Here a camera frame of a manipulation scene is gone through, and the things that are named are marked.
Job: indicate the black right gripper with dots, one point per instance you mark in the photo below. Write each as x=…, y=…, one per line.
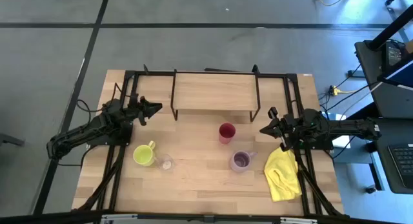
x=285, y=128

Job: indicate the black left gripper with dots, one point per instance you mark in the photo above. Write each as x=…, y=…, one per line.
x=135, y=111

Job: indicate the pink ribbed mug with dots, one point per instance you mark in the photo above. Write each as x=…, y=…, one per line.
x=240, y=161

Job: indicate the red plastic cup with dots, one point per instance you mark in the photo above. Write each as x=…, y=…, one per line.
x=227, y=131

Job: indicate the yellow-green mug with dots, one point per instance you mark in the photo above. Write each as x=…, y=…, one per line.
x=143, y=155

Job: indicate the clear glass mug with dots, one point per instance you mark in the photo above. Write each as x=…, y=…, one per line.
x=165, y=162

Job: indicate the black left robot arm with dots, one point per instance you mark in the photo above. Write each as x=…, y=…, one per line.
x=80, y=133

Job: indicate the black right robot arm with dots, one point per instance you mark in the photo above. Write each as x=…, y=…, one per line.
x=338, y=125

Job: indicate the wooden shelf with black legs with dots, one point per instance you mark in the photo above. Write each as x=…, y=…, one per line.
x=213, y=91

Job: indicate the yellow cloth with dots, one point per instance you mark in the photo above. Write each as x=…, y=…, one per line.
x=282, y=175

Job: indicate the yellow power plug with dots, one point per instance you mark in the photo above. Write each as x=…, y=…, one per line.
x=335, y=91

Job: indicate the dark grey desk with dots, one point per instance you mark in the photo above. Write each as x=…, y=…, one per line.
x=387, y=98

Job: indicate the black keyboard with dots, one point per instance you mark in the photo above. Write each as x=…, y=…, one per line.
x=403, y=166

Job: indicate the black metal table frame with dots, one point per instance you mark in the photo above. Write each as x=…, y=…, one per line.
x=113, y=185

